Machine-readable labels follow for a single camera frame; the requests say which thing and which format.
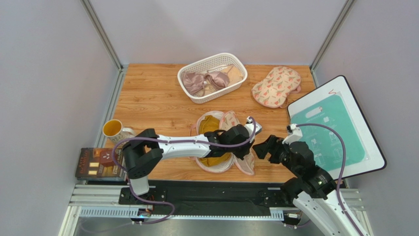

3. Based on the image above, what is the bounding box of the floral mesh laundry bag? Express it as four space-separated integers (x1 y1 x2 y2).
189 111 262 176
251 66 302 108

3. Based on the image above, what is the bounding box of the mustard yellow bra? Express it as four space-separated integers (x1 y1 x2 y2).
198 115 231 167

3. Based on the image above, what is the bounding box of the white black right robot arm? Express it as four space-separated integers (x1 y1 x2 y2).
253 135 369 236

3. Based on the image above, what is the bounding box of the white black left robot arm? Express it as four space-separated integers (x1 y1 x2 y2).
122 122 260 196

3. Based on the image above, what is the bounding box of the beige bra in basket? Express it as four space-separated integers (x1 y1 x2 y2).
215 65 244 88

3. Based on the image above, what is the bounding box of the pink satin bra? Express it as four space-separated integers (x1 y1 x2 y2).
181 71 224 96

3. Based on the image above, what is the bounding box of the white perforated plastic basket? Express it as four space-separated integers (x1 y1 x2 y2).
177 53 248 104

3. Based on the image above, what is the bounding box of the white folding board base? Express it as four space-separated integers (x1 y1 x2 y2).
287 75 387 179

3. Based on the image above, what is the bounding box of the floral mug yellow inside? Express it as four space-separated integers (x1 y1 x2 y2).
102 119 137 145

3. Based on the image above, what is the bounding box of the dark patterned coaster book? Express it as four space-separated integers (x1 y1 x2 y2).
75 147 126 181

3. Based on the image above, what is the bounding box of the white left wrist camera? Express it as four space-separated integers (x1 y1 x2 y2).
244 116 263 137

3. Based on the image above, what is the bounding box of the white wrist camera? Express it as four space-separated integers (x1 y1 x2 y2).
244 116 263 137
282 124 303 145

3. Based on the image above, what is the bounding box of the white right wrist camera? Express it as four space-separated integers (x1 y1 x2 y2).
282 124 303 145

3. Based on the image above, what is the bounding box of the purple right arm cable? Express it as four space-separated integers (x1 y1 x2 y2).
294 122 365 236

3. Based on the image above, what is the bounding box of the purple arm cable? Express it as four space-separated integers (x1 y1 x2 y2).
111 116 257 227
294 122 365 236

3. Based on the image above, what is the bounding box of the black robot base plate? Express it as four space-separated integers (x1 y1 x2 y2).
118 179 313 217

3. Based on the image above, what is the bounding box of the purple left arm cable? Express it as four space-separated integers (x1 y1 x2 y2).
111 116 257 227

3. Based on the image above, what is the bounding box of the white slotted cable duct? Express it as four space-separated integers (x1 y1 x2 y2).
78 206 285 221

